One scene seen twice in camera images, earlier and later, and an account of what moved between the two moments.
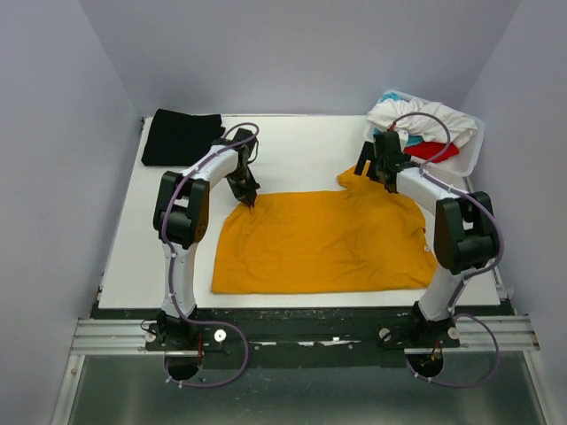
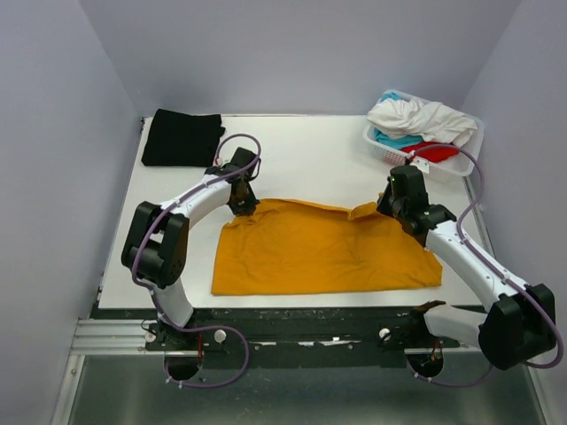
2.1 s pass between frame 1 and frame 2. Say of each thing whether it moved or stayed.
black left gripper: moved
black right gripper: moved
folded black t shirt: stayed
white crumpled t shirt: stayed
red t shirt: stayed
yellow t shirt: moved
